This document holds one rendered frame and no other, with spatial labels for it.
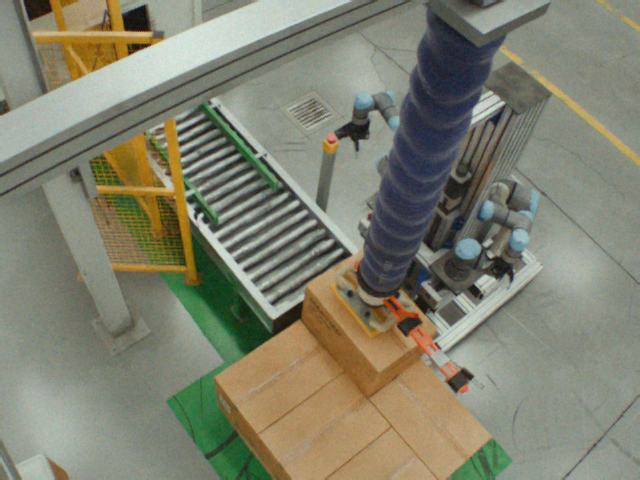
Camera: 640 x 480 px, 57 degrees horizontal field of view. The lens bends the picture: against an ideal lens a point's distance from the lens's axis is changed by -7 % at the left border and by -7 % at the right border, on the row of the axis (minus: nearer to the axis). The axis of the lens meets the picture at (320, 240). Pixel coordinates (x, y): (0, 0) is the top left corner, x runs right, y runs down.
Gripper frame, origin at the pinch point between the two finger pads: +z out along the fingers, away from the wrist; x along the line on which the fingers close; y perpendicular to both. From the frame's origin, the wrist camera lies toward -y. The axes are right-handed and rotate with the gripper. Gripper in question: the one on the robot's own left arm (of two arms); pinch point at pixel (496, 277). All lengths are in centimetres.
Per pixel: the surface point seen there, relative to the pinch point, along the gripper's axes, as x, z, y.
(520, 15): -24, -135, 29
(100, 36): -168, -57, 90
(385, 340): -20, 58, 34
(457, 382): 21, 32, 33
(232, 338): -102, 152, 74
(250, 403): -45, 98, 100
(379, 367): -11, 58, 46
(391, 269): -31.3, 1.2, 35.0
